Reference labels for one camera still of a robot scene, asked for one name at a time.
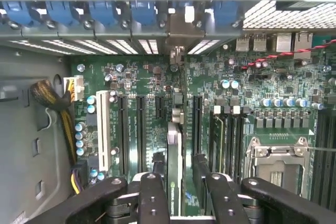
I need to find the black RAM slot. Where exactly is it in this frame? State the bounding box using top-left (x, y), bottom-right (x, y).
top-left (232, 105), bottom-right (241, 183)
top-left (239, 107), bottom-right (249, 183)
top-left (225, 111), bottom-right (233, 180)

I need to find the green RAM stick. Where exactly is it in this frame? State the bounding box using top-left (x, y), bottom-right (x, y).
top-left (212, 105), bottom-right (226, 182)

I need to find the silver CPU socket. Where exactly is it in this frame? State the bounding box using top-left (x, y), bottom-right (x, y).
top-left (245, 136), bottom-right (310, 200)

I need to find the long black expansion slot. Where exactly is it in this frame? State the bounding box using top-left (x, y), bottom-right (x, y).
top-left (116, 94), bottom-right (130, 177)
top-left (192, 94), bottom-right (204, 156)
top-left (135, 94), bottom-right (147, 174)

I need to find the white PCI expansion slot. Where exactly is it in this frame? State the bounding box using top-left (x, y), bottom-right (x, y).
top-left (95, 90), bottom-right (113, 173)

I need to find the short black expansion slot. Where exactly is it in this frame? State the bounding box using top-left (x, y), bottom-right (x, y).
top-left (154, 95), bottom-right (165, 120)

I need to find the thin metal locking lever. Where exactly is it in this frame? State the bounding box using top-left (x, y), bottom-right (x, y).
top-left (306, 147), bottom-right (336, 153)

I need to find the black RAM slot bank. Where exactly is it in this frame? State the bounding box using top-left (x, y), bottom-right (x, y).
top-left (313, 108), bottom-right (336, 210)

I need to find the green motherboard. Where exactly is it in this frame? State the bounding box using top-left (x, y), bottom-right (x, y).
top-left (68, 32), bottom-right (336, 209)

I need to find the white power connector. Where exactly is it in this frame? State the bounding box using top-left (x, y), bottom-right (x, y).
top-left (62, 74), bottom-right (85, 102)

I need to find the grey metal PC case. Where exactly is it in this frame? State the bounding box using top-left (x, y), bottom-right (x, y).
top-left (0, 0), bottom-right (336, 224)

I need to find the silver USB port block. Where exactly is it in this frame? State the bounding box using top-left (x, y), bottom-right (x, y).
top-left (235, 33), bottom-right (267, 52)

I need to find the silver ethernet port block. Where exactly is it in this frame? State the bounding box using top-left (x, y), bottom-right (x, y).
top-left (293, 31), bottom-right (313, 60)

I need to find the blue slot retention clip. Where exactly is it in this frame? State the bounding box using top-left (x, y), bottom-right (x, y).
top-left (130, 1), bottom-right (158, 26)
top-left (2, 1), bottom-right (34, 27)
top-left (45, 1), bottom-right (74, 27)
top-left (87, 1), bottom-right (117, 26)
top-left (212, 1), bottom-right (239, 27)

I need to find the black connector with coloured wires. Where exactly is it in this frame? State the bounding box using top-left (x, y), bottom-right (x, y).
top-left (69, 159), bottom-right (90, 196)

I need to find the braided black power cable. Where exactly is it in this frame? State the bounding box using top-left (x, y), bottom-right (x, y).
top-left (29, 79), bottom-right (77, 168)

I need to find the red black twisted wire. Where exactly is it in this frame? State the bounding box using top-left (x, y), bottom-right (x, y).
top-left (239, 39), bottom-right (336, 70)

